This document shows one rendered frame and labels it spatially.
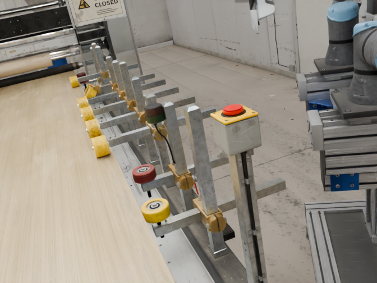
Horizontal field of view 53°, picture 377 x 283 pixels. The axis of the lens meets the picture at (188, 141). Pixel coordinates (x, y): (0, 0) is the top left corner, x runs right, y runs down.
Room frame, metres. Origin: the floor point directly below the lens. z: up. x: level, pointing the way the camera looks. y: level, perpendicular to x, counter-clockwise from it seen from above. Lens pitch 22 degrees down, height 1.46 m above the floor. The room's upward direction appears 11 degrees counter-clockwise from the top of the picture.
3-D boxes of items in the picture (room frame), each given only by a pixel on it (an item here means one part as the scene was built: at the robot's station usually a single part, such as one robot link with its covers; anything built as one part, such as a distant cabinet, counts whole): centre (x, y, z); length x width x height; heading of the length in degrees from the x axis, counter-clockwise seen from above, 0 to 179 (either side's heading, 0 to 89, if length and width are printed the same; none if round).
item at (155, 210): (0.93, 0.13, 0.85); 0.08 x 0.08 x 0.11
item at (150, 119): (1.16, 0.09, 1.09); 0.06 x 0.06 x 0.02
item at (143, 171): (1.18, 0.17, 0.85); 0.08 x 0.08 x 0.11
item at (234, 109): (0.68, -0.09, 1.22); 0.04 x 0.04 x 0.02
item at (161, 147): (1.42, 0.11, 0.86); 0.03 x 0.03 x 0.48; 16
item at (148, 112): (1.16, 0.09, 1.11); 0.06 x 0.06 x 0.02
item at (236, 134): (0.68, -0.09, 1.18); 0.07 x 0.07 x 0.08; 16
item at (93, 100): (2.18, 0.31, 0.95); 0.50 x 0.04 x 0.04; 106
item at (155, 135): (1.44, 0.12, 0.95); 0.13 x 0.06 x 0.05; 16
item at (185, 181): (1.20, 0.05, 0.85); 0.13 x 0.06 x 0.05; 16
